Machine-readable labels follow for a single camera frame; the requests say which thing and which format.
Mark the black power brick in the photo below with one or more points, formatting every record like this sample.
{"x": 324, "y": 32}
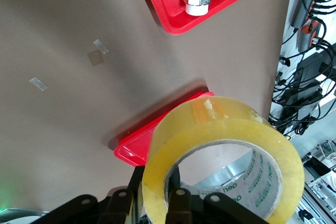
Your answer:
{"x": 307, "y": 111}
{"x": 309, "y": 64}
{"x": 299, "y": 94}

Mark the clear yellowish tape roll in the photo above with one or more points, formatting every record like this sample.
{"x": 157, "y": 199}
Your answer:
{"x": 210, "y": 132}

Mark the brown tape patch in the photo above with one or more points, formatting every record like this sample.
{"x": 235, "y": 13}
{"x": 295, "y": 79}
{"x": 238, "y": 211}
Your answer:
{"x": 95, "y": 58}

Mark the red tray with valves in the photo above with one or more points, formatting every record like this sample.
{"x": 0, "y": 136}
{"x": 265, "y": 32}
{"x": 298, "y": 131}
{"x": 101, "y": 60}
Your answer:
{"x": 168, "y": 3}

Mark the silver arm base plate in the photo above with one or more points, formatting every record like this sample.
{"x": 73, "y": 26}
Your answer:
{"x": 21, "y": 216}

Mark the plain red plastic tray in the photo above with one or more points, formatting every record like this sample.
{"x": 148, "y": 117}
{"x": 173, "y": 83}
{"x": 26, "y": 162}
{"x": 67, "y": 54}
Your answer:
{"x": 136, "y": 145}

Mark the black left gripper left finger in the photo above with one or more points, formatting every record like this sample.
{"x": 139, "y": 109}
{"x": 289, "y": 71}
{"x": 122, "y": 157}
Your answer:
{"x": 118, "y": 208}

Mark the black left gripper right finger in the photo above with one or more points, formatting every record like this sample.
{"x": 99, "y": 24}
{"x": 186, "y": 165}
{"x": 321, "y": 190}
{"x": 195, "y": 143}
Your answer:
{"x": 179, "y": 205}

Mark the clear tape strip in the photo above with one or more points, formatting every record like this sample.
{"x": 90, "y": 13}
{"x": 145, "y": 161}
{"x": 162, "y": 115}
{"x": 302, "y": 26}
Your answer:
{"x": 38, "y": 84}
{"x": 101, "y": 46}

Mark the aluminium frame rack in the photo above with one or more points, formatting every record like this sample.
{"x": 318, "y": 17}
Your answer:
{"x": 320, "y": 182}

